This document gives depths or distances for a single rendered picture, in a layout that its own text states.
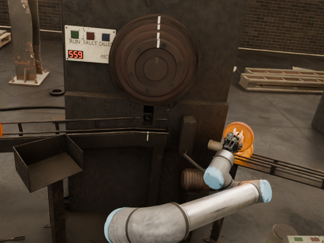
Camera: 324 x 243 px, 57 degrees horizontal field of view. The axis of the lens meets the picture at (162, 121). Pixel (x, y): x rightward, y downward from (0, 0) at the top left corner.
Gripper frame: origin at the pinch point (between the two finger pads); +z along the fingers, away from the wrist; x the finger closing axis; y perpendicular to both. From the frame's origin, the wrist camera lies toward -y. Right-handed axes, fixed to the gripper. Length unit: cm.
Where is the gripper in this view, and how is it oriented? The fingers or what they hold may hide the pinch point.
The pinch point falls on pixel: (239, 133)
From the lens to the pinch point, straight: 158.4
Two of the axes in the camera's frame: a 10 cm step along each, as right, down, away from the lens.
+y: -0.3, -7.6, -6.5
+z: 4.9, -5.8, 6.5
